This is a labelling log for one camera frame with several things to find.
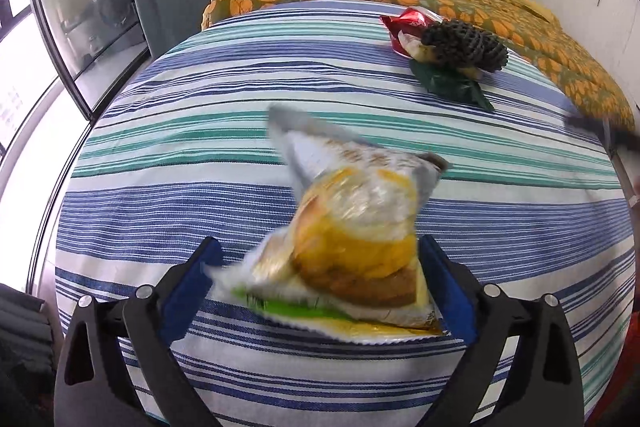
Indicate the striped blue green tablecloth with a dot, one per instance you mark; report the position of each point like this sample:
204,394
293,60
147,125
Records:
183,153

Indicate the orange floral green quilt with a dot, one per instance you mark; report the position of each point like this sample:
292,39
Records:
526,26

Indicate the crushed red soda can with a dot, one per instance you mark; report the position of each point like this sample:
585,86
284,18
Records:
411,24

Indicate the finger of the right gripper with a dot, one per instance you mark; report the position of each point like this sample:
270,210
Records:
610,135

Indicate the black sliding glass door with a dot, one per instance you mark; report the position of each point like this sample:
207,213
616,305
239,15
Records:
92,68

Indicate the washing machine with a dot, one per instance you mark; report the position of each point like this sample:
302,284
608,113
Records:
114,16

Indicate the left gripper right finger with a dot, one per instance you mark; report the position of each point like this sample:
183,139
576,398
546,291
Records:
543,386

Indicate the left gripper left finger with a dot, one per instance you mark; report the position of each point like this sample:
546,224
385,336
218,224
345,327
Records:
93,386

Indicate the dark green wrapper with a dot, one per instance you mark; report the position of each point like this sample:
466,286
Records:
450,85

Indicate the yellow snack bag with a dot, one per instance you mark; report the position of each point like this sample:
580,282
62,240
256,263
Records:
347,265

